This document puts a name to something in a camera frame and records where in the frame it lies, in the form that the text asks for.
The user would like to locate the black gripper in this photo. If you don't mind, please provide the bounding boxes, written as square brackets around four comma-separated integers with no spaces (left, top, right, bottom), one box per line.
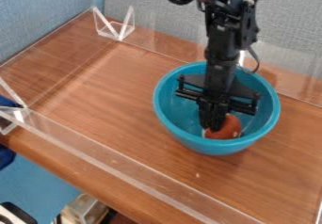
[176,57,260,131]

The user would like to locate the blue plastic bowl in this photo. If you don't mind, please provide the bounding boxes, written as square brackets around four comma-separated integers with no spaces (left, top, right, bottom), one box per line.
[152,61,280,155]

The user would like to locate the brown and white mushroom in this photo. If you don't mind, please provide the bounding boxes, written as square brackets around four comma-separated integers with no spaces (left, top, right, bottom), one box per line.
[202,114,241,139]

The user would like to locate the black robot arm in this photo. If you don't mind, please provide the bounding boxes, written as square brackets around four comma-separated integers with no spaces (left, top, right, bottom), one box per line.
[168,0,260,131]

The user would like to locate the clear acrylic back barrier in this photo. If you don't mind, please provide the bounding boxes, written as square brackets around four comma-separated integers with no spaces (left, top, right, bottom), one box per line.
[122,29,322,107]

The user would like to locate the clear acrylic barrier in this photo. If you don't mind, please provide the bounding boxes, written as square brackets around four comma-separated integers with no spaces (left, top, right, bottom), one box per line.
[122,29,322,107]
[0,78,261,224]

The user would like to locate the clear acrylic front barrier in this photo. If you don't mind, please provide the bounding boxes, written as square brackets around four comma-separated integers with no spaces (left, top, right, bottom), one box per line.
[0,78,261,224]

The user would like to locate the blue cloth object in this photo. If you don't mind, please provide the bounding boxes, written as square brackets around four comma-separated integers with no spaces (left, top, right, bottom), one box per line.
[0,95,22,171]

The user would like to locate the black and white object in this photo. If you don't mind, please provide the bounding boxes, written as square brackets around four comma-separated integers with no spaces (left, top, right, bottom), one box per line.
[0,202,37,224]

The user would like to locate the black cable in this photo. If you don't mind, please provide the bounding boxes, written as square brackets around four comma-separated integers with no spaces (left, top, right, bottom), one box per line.
[237,45,261,75]

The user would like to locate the clear acrylic corner bracket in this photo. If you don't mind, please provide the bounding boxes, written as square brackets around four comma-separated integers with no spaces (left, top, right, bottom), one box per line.
[92,6,136,41]

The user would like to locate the metal frame under table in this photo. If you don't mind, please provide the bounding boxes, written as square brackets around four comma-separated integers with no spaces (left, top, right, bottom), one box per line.
[52,194,109,224]

